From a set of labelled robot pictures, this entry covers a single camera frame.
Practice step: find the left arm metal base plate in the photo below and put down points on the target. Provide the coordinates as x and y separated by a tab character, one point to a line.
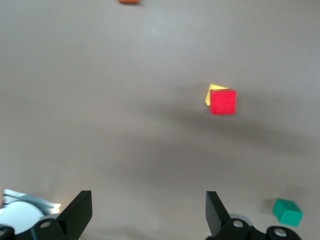
47	206

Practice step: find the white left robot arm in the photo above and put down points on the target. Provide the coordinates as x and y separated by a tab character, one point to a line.
20	217

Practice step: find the orange cube block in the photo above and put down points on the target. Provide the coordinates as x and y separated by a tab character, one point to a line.
128	1

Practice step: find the green cube block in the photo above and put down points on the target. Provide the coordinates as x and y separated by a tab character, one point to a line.
287	212

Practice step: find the yellow cube block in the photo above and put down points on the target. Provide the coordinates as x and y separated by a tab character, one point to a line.
208	98

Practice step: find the red cube block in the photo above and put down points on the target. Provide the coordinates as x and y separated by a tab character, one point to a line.
223	102

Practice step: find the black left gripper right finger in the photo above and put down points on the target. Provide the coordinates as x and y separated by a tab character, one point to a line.
216	215

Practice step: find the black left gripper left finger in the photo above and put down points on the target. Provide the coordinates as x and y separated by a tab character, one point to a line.
76	215

